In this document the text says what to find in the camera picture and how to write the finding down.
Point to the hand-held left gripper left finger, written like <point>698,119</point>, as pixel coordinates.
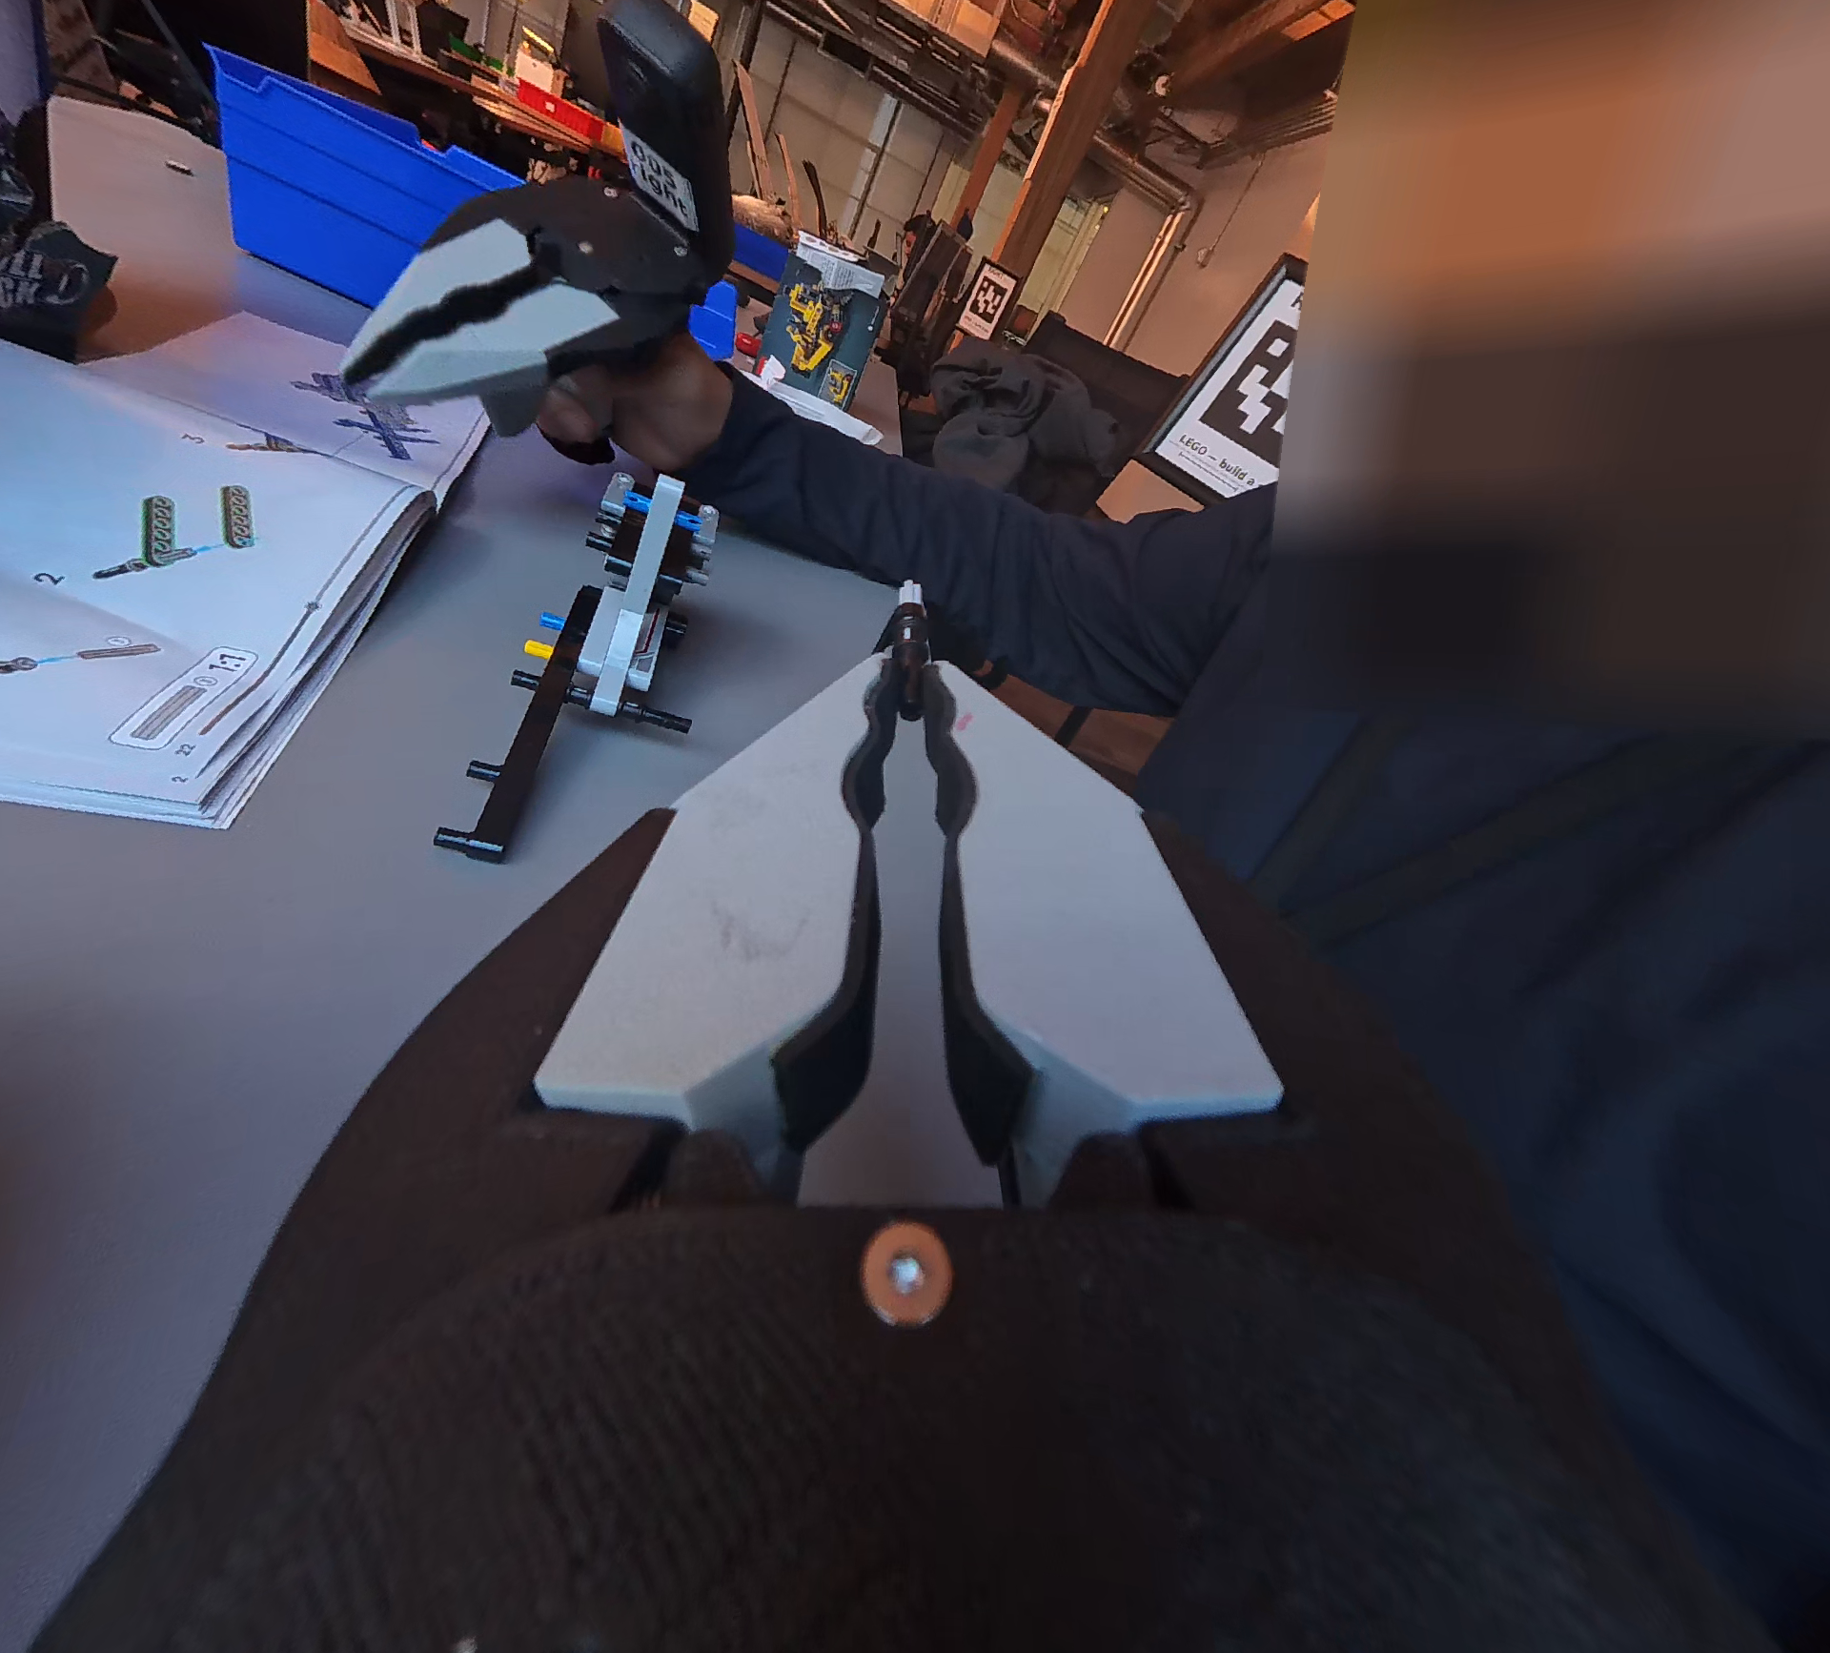
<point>716,938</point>

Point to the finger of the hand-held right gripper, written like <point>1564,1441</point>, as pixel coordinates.
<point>531,338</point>
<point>451,273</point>

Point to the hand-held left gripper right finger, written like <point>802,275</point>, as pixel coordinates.
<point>1101,953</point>

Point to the small black lego pin piece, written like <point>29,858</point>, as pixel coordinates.
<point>906,652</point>

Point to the person's right forearm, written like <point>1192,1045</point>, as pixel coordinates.
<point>1002,566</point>

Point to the small lego box yellow vehicle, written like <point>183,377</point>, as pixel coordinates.
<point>822,330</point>

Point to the black and grey lego assembly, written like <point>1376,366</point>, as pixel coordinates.
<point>616,637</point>

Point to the open lego instruction booklet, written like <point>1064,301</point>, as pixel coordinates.
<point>215,566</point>

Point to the large lego box red wheels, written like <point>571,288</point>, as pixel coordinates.
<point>44,265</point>

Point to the person's right hand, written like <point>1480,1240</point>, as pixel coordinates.
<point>659,408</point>

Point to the blue plastic bin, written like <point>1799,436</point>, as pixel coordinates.
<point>330,195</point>

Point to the red bin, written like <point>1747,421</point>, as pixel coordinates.
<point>566,113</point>

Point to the small marker sign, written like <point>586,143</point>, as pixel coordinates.
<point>988,299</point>

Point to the dark jacket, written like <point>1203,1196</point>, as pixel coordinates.
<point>1030,416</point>

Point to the framed marker sign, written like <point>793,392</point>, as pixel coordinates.
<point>1238,394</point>

